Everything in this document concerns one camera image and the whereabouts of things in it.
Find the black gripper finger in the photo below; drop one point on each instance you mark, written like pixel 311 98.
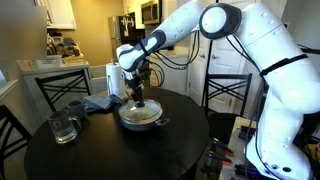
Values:
pixel 134 95
pixel 140 95

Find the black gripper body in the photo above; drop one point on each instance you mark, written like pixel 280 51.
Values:
pixel 133 79

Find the glass pot lid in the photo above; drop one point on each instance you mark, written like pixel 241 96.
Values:
pixel 132 114

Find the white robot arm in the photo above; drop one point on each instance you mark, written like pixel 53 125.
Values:
pixel 294 85

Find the grey cooking pot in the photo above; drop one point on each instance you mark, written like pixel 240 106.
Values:
pixel 144 125

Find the white paper towel roll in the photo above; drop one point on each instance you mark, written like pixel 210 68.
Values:
pixel 114 79

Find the blue folded cloth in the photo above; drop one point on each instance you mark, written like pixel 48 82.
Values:
pixel 101 102

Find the black refrigerator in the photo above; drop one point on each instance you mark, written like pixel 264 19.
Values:
pixel 123 30

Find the grey ceramic mug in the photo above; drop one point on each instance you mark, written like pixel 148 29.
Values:
pixel 77 108

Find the round black table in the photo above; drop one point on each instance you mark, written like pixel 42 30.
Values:
pixel 105 150

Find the black microwave oven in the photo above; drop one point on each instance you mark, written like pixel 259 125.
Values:
pixel 150 12

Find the clear glass mug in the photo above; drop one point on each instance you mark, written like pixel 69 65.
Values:
pixel 64 126

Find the black chair near counter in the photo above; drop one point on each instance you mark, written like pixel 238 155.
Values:
pixel 54 87

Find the white interior door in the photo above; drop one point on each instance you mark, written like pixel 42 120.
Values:
pixel 218 58

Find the clear countertop storage bin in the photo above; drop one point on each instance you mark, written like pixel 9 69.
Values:
pixel 50 62

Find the black dining chair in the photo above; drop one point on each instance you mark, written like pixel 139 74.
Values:
pixel 225 97

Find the white upper kitchen cabinet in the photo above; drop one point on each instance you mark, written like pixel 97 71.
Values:
pixel 59 14

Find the black chair behind table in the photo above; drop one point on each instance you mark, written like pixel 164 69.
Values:
pixel 13 135

